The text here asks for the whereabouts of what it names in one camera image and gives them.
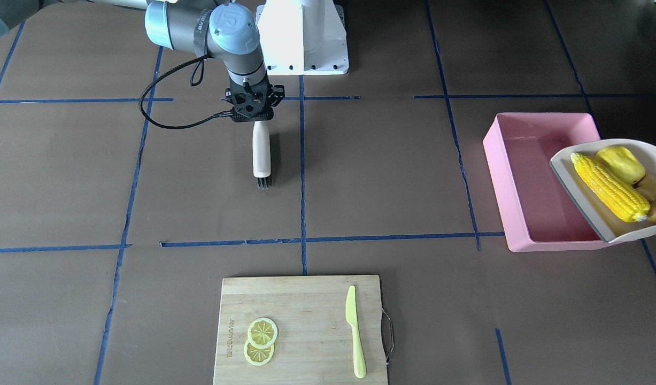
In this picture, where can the tan toy ginger root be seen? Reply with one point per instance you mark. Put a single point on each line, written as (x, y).
(647, 188)

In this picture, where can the yellow toy corn cob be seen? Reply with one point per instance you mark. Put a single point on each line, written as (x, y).
(618, 196)

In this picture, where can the bamboo cutting board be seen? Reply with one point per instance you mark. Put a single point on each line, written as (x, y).
(314, 345)

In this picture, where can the white pedestal column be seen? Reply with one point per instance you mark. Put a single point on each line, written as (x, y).
(303, 38)

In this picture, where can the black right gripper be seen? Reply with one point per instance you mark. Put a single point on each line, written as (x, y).
(277, 92)

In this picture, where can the pink plastic bin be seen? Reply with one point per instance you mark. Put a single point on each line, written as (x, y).
(537, 214)

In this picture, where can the green plastic knife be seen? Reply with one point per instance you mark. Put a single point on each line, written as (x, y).
(351, 316)

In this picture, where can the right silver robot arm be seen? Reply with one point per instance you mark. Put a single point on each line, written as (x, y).
(223, 30)

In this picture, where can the beige hand brush black bristles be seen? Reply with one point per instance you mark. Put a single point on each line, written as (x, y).
(261, 155)

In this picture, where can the yellow toy potato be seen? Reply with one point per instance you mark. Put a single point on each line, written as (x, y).
(622, 163)

